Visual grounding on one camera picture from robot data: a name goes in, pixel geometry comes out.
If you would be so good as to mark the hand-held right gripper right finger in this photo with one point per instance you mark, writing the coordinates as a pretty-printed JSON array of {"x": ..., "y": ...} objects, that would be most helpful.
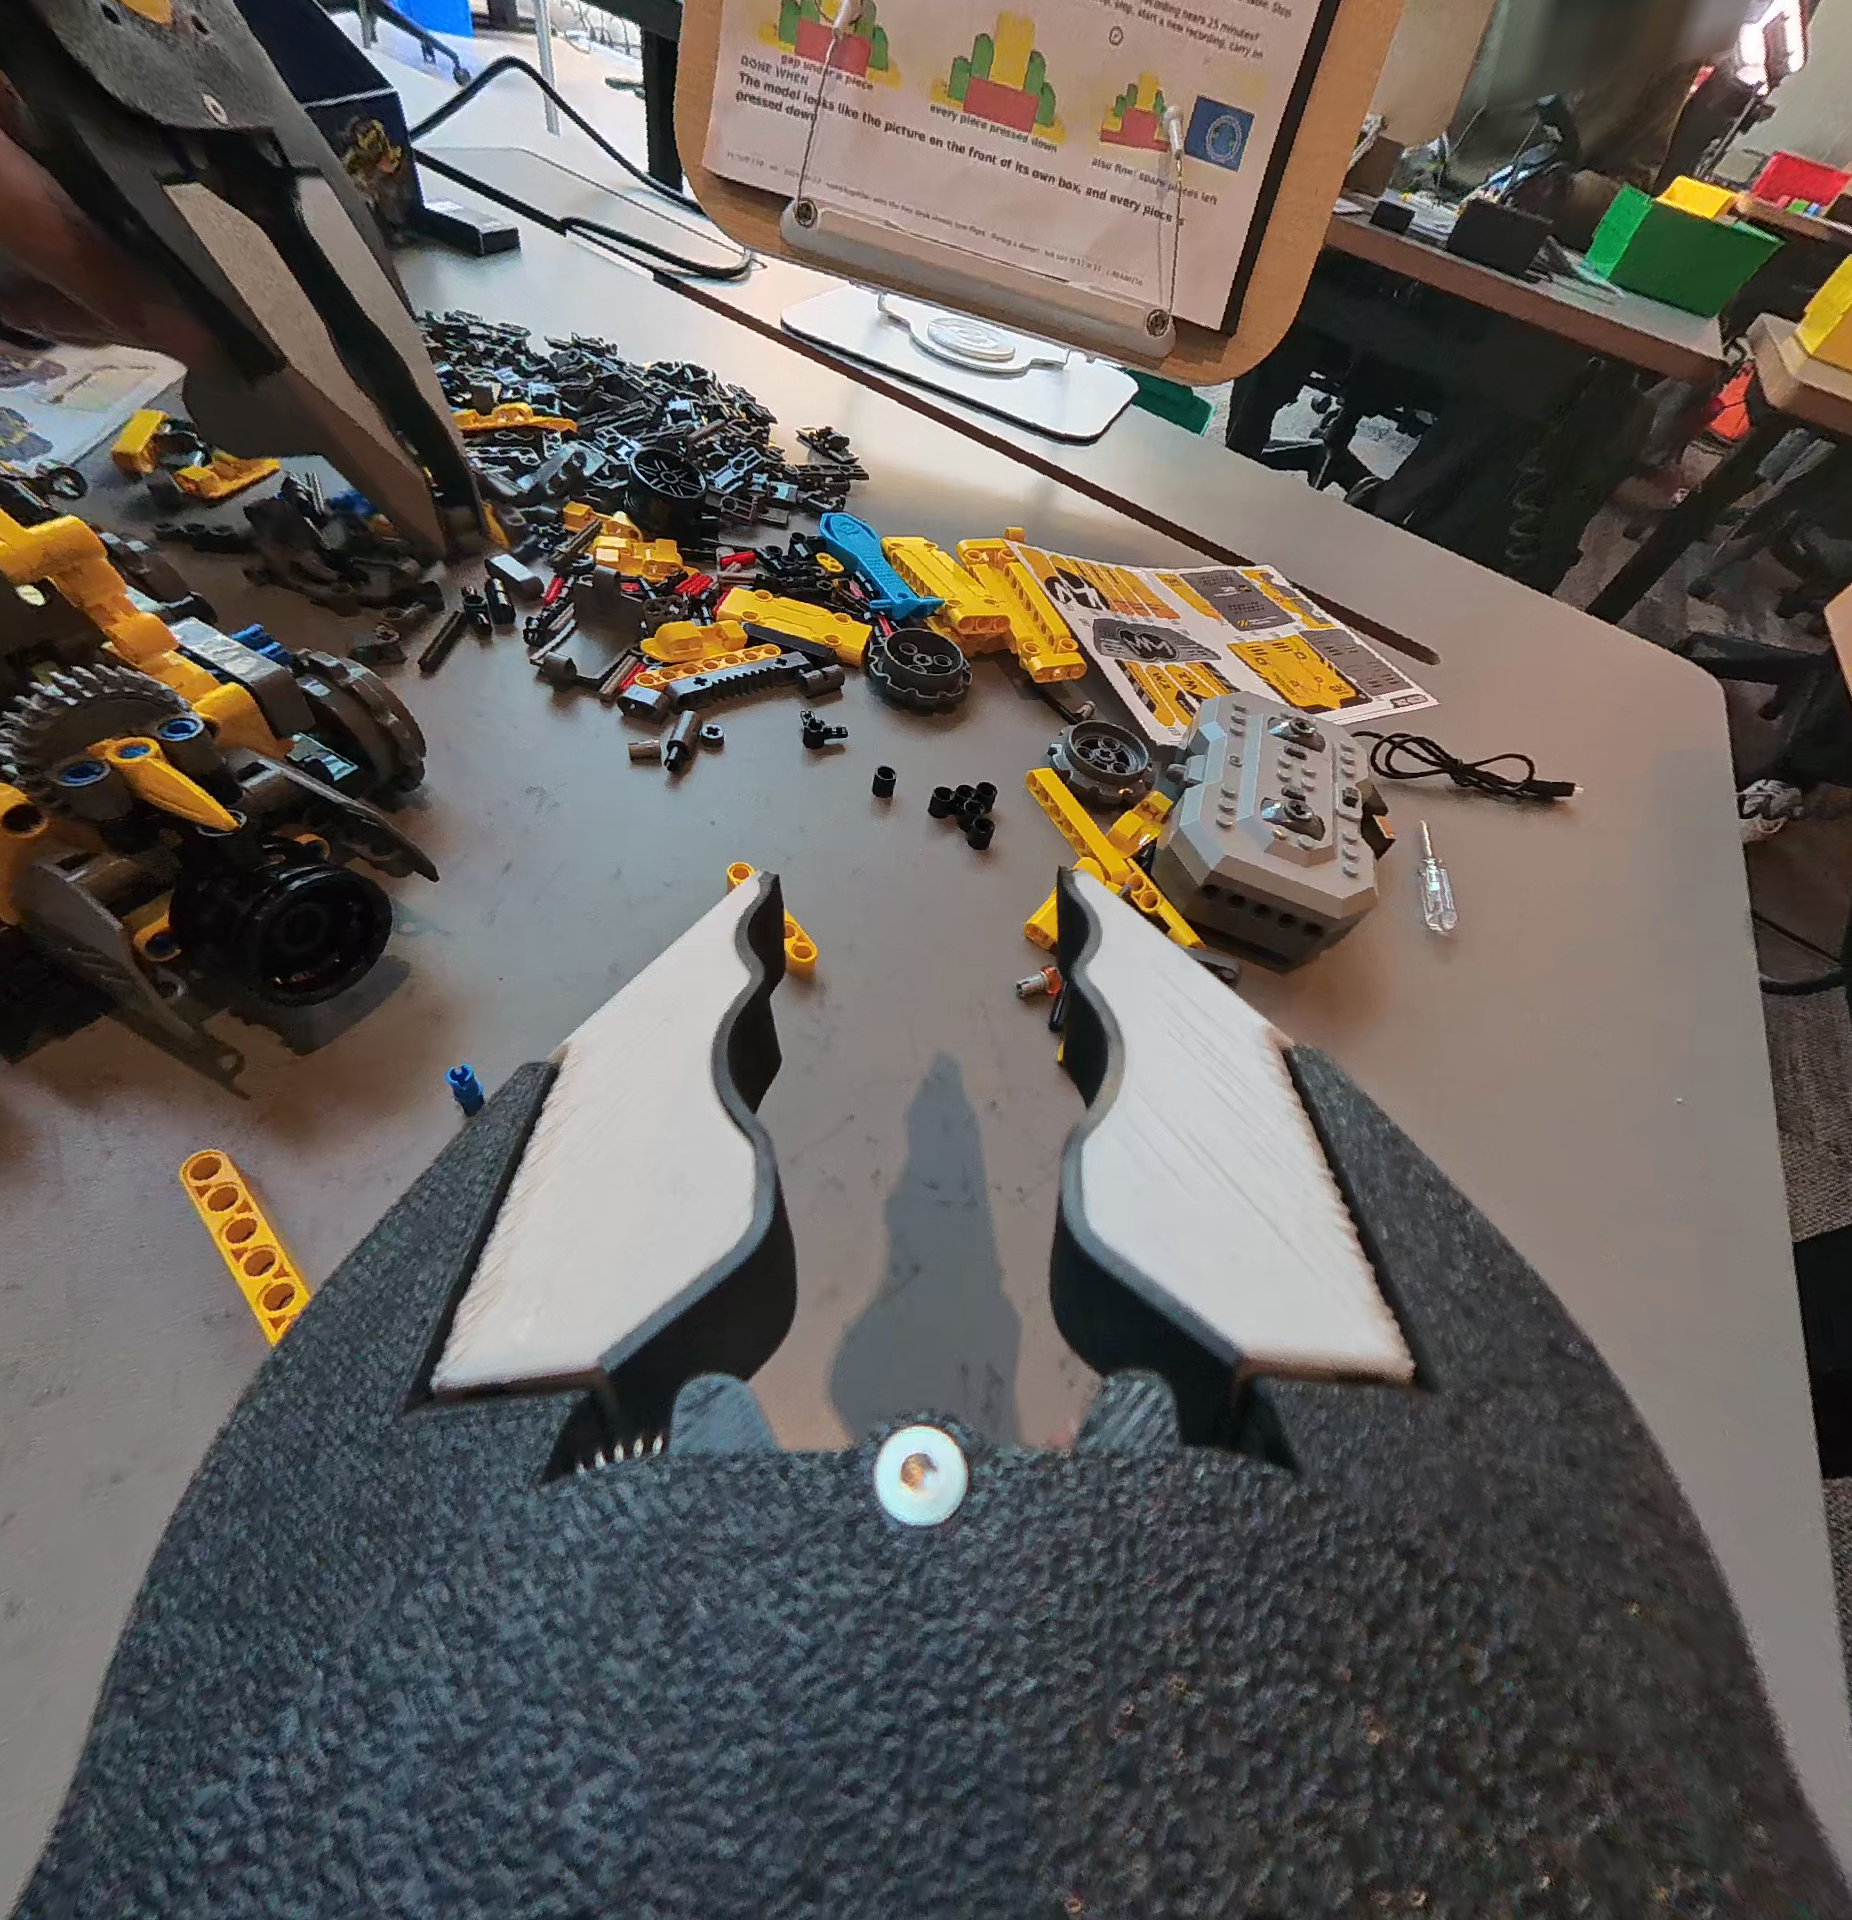
[{"x": 1228, "y": 1215}]

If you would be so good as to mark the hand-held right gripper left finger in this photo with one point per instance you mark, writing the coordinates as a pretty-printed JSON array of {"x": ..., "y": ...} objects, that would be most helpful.
[{"x": 628, "y": 1215}]

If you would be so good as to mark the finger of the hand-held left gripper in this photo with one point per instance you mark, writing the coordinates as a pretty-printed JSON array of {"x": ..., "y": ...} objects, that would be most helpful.
[
  {"x": 265, "y": 300},
  {"x": 409, "y": 360}
]

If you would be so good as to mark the long yellow holed beam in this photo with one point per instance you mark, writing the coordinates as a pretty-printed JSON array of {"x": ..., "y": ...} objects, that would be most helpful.
[{"x": 245, "y": 1246}]

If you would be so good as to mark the yellow beam assembly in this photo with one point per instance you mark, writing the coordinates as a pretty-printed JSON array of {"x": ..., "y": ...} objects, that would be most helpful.
[{"x": 1086, "y": 831}]

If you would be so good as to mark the yellow toy vehicle model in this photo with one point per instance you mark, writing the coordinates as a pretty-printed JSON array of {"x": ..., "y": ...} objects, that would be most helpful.
[{"x": 147, "y": 810}]

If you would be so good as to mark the grey desk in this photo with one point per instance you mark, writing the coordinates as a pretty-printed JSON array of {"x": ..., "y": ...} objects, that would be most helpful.
[{"x": 1542, "y": 1049}]

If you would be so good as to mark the person's left hand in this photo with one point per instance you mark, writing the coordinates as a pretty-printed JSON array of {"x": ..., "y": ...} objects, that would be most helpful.
[{"x": 59, "y": 255}]

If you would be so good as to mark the small black box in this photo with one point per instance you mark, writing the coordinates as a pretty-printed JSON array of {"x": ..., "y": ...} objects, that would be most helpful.
[{"x": 470, "y": 226}]

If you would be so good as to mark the dark blue kit box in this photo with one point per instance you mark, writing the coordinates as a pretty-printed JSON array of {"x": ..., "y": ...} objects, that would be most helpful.
[{"x": 357, "y": 150}]

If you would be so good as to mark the blue pin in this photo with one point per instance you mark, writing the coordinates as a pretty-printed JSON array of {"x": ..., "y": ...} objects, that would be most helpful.
[{"x": 465, "y": 1086}]

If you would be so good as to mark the instruction booklet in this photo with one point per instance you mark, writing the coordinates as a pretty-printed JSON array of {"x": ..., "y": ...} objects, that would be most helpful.
[{"x": 59, "y": 398}]

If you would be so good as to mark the black wheel rim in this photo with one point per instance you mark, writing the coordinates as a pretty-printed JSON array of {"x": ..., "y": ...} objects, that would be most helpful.
[{"x": 670, "y": 488}]

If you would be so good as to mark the pile of mixed coloured pieces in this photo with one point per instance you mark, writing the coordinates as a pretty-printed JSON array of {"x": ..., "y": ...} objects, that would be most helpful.
[{"x": 596, "y": 601}]

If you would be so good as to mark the grey curved panel piece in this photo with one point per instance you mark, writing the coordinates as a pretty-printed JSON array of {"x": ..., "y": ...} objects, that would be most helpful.
[{"x": 604, "y": 607}]

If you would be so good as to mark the short yellow holed beam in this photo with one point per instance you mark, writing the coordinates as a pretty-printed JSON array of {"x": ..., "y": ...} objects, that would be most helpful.
[{"x": 777, "y": 919}]

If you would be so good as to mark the grey battery box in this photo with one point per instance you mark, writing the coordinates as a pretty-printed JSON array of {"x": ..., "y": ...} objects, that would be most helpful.
[{"x": 1272, "y": 838}]

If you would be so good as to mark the yellow rectangular panel piece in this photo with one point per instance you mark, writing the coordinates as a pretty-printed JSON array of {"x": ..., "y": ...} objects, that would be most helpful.
[{"x": 793, "y": 622}]

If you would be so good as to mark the grey gear rack beam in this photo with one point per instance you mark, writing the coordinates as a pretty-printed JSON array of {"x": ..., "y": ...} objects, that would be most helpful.
[{"x": 748, "y": 684}]

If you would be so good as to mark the grey pin connector piece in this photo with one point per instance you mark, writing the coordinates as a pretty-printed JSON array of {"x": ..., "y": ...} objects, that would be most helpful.
[{"x": 683, "y": 742}]

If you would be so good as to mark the dark grey sprocket wheel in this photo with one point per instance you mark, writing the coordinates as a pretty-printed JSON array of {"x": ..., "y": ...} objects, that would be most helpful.
[
  {"x": 1101, "y": 753},
  {"x": 921, "y": 666}
]

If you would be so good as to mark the black connector cluster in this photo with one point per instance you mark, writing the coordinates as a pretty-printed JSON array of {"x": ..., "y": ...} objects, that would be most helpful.
[{"x": 970, "y": 810}]

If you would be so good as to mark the blue brick separator tool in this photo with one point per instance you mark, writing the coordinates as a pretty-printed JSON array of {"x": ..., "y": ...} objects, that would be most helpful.
[{"x": 876, "y": 570}]

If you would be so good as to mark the black angled connector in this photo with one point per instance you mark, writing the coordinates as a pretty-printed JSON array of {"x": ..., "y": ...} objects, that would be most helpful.
[{"x": 820, "y": 731}]

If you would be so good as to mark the yellow sticker sheet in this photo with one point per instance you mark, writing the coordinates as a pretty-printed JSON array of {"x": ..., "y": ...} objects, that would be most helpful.
[{"x": 1228, "y": 632}]

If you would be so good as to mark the white sneaker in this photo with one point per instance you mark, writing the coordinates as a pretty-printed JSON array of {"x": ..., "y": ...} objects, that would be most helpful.
[{"x": 1766, "y": 809}]

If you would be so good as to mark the green flat object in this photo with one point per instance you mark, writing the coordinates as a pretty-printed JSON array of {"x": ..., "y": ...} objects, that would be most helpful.
[{"x": 1166, "y": 405}]

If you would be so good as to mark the wooden instruction board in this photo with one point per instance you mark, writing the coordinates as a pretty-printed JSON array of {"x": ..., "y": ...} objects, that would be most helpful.
[{"x": 1318, "y": 180}]

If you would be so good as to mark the far work table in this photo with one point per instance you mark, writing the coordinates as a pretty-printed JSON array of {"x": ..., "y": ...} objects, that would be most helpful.
[{"x": 1511, "y": 294}]

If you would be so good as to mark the green plastic bin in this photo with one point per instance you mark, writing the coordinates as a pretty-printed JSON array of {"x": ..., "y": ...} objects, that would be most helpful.
[{"x": 1677, "y": 248}]

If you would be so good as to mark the yellow plastic bin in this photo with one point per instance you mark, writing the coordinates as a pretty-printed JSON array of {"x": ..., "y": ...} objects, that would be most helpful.
[{"x": 1848, "y": 321}]

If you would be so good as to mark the red plastic bin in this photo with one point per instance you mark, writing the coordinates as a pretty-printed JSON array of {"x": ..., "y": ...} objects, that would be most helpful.
[{"x": 1798, "y": 178}]

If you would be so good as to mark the yellow stacked beam frame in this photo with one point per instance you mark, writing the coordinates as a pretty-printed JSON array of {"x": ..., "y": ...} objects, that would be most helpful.
[{"x": 987, "y": 594}]

